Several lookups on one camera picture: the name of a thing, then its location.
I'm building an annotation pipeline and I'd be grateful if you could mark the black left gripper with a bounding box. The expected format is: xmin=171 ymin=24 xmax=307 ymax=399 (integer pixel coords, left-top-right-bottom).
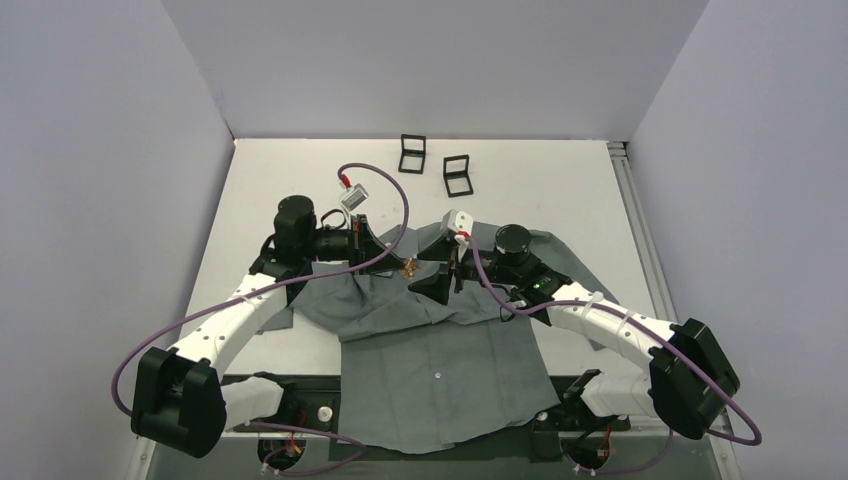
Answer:
xmin=302 ymin=215 xmax=405 ymax=276

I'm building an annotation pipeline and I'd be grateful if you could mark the small gold brooch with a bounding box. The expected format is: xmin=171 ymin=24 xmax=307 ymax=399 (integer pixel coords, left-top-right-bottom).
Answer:
xmin=400 ymin=258 xmax=419 ymax=278

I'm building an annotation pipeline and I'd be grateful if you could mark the grey button-up shirt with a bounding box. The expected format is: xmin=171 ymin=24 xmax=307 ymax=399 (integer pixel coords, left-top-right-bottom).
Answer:
xmin=248 ymin=264 xmax=599 ymax=454

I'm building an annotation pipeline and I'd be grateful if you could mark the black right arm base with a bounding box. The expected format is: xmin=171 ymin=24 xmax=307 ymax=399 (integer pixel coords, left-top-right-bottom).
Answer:
xmin=529 ymin=369 xmax=631 ymax=469

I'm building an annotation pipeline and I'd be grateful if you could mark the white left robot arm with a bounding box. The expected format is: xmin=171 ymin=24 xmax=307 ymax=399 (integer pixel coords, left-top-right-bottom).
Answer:
xmin=130 ymin=195 xmax=405 ymax=458

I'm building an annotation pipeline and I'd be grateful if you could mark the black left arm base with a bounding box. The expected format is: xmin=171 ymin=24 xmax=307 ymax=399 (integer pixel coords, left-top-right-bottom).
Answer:
xmin=225 ymin=370 xmax=339 ymax=475

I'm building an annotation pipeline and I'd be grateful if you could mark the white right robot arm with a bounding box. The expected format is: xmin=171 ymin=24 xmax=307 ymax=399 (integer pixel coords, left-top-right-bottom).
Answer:
xmin=410 ymin=224 xmax=740 ymax=439

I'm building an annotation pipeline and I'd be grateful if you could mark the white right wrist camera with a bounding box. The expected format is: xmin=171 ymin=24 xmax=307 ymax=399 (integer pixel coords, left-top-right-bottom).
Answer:
xmin=440 ymin=209 xmax=474 ymax=239

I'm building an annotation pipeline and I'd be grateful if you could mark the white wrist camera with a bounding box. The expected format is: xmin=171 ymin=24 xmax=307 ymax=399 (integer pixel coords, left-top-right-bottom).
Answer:
xmin=440 ymin=209 xmax=474 ymax=239
xmin=339 ymin=183 xmax=369 ymax=212

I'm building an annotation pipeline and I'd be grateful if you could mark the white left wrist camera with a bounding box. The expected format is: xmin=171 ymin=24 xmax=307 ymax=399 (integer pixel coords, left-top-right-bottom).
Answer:
xmin=339 ymin=183 xmax=369 ymax=212

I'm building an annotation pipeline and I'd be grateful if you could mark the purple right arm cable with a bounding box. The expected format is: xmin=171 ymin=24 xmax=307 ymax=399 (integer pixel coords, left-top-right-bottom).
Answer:
xmin=463 ymin=235 xmax=763 ymax=476

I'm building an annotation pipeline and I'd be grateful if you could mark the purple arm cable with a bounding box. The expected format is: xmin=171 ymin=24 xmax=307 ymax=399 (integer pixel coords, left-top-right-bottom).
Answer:
xmin=463 ymin=235 xmax=763 ymax=476
xmin=110 ymin=162 xmax=411 ymax=478

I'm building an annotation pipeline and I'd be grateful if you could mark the black frame stand right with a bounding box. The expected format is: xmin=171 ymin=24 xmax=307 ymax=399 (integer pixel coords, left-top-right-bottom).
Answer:
xmin=442 ymin=154 xmax=474 ymax=198

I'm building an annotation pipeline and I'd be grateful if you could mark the black frame stand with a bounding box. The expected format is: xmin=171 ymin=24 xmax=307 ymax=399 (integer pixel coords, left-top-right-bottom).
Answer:
xmin=398 ymin=133 xmax=427 ymax=174
xmin=442 ymin=154 xmax=474 ymax=198

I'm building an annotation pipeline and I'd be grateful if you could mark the black frame stand left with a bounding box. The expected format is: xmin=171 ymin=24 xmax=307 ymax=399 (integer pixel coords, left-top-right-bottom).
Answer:
xmin=398 ymin=133 xmax=427 ymax=174

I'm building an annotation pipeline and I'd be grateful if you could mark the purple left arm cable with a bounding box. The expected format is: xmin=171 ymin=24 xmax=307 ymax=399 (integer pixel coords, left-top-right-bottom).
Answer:
xmin=110 ymin=162 xmax=411 ymax=478

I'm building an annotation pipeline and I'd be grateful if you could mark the aluminium rail right side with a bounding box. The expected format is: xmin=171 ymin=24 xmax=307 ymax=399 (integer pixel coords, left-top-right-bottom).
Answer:
xmin=606 ymin=141 xmax=678 ymax=322

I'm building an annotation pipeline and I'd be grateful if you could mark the aluminium rail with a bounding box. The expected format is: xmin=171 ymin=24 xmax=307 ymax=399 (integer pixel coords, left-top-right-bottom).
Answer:
xmin=135 ymin=390 xmax=735 ymax=442
xmin=606 ymin=141 xmax=678 ymax=322

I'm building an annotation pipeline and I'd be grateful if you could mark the aluminium rail front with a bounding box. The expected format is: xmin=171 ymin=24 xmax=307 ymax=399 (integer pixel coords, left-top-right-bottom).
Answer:
xmin=135 ymin=390 xmax=735 ymax=442

